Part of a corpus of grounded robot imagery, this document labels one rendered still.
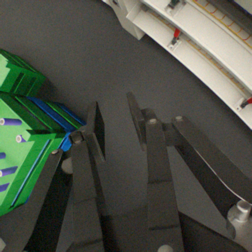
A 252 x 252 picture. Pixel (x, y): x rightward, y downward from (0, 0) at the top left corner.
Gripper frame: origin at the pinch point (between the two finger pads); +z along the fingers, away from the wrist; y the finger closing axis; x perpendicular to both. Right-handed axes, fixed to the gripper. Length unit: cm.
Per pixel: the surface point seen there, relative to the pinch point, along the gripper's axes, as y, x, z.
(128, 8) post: 9.6, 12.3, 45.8
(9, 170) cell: -31.6, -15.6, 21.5
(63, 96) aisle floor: -23, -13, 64
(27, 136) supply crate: -20.7, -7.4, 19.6
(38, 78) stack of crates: -31, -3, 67
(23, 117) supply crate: -23.1, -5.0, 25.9
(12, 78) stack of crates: -36, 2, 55
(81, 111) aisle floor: -17, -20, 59
